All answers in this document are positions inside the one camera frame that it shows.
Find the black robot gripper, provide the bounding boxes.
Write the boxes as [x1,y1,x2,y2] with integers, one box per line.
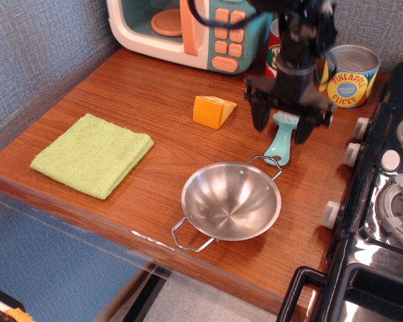
[245,1,337,144]

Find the teal dish brush white bristles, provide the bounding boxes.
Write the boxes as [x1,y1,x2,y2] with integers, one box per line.
[264,111,300,166]

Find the orange toy cheese wedge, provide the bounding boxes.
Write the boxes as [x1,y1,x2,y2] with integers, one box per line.
[192,96,237,129]

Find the tomato sauce toy can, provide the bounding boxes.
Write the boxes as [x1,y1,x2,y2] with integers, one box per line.
[265,18,281,77]

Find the white stove knob middle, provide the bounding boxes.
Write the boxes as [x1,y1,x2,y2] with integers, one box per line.
[343,143,361,168]

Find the white stove knob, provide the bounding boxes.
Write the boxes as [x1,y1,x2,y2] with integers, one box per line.
[321,201,341,230]
[353,117,370,141]
[343,143,361,168]

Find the white stove knob upper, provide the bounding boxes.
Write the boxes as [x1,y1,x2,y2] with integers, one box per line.
[353,117,370,141]

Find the pineapple slices toy can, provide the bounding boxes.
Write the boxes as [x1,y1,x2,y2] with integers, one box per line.
[318,44,381,108]

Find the teal toy microwave oven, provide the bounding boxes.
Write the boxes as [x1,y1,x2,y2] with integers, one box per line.
[107,1,273,74]

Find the white stove knob lower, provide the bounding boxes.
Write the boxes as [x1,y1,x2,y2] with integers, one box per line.
[321,201,341,230]

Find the black toy stove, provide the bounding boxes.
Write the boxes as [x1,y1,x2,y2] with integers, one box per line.
[277,62,403,321]

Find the green folded cloth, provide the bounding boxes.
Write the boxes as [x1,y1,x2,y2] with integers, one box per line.
[30,113,154,200]

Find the orange object bottom left corner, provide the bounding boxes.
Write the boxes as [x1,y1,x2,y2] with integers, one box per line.
[0,308,34,322]

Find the steel bowl with wire handles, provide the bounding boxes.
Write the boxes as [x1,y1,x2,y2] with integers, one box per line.
[171,155,283,252]

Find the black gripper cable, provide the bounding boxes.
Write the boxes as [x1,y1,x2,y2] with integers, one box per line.
[186,0,263,30]

